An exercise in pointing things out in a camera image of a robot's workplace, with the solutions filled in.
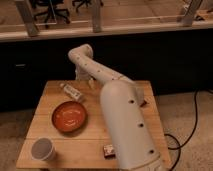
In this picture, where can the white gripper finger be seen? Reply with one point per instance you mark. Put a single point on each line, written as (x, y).
(91, 84)

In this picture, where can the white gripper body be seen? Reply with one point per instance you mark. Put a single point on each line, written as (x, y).
(81, 74)

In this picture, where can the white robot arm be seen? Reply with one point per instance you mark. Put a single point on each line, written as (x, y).
(120, 100)

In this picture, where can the orange ceramic bowl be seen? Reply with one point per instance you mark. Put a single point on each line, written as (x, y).
(69, 116)

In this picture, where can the black office chair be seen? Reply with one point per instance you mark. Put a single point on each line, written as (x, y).
(78, 3)
(52, 10)

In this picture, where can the red and white box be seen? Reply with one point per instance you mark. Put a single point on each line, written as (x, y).
(108, 151)

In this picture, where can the grey paper cup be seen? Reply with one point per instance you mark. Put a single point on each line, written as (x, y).
(43, 150)

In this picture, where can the middle metal window post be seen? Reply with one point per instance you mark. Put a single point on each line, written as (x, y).
(96, 16)

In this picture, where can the metal window post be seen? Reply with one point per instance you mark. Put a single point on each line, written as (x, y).
(188, 18)
(96, 16)
(27, 18)

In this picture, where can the left metal window post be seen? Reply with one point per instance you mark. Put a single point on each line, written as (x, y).
(27, 18)

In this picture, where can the right metal window post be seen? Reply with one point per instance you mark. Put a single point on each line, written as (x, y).
(188, 18)

